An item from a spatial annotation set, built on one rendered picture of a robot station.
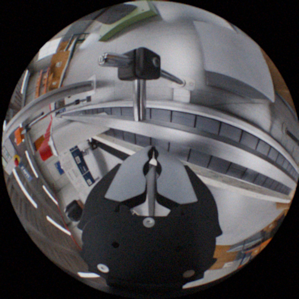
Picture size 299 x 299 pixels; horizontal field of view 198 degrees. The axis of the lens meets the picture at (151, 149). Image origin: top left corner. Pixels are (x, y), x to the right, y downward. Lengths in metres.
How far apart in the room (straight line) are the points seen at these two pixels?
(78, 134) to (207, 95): 0.26
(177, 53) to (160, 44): 0.05
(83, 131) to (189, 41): 0.30
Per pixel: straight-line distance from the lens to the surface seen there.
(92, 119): 0.16
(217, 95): 0.20
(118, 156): 0.32
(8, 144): 0.51
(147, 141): 0.20
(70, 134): 0.22
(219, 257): 3.36
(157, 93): 0.22
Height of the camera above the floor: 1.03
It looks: 46 degrees down
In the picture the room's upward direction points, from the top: 129 degrees counter-clockwise
